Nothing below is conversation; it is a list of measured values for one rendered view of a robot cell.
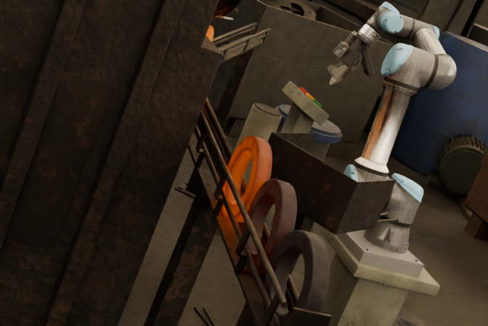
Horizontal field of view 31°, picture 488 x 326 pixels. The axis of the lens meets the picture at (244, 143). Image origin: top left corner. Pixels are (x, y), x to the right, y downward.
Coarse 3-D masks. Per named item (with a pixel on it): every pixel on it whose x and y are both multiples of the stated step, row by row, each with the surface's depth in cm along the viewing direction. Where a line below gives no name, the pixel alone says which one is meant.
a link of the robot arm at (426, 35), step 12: (420, 24) 321; (408, 36) 321; (420, 36) 313; (432, 36) 311; (420, 48) 309; (432, 48) 302; (444, 60) 285; (444, 72) 284; (456, 72) 291; (432, 84) 285; (444, 84) 286
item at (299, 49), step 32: (256, 0) 463; (288, 0) 512; (224, 32) 482; (256, 32) 462; (288, 32) 472; (320, 32) 483; (224, 64) 477; (256, 64) 470; (288, 64) 480; (320, 64) 492; (256, 96) 479; (320, 96) 502; (352, 96) 514; (352, 128) 525
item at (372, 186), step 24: (288, 144) 215; (288, 168) 215; (312, 168) 211; (312, 192) 211; (336, 192) 207; (360, 192) 208; (384, 192) 218; (312, 216) 211; (336, 216) 207; (360, 216) 214
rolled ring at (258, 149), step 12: (240, 144) 192; (252, 144) 186; (264, 144) 184; (240, 156) 192; (252, 156) 184; (264, 156) 182; (228, 168) 195; (240, 168) 194; (252, 168) 182; (264, 168) 181; (240, 180) 194; (252, 180) 181; (264, 180) 180; (228, 192) 192; (252, 192) 180; (228, 216) 187; (240, 216) 184
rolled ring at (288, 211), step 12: (276, 180) 171; (264, 192) 175; (276, 192) 169; (288, 192) 168; (252, 204) 179; (264, 204) 177; (276, 204) 168; (288, 204) 166; (252, 216) 178; (264, 216) 179; (276, 216) 166; (288, 216) 165; (276, 228) 165; (288, 228) 164; (252, 240) 177; (276, 240) 164; (252, 252) 173
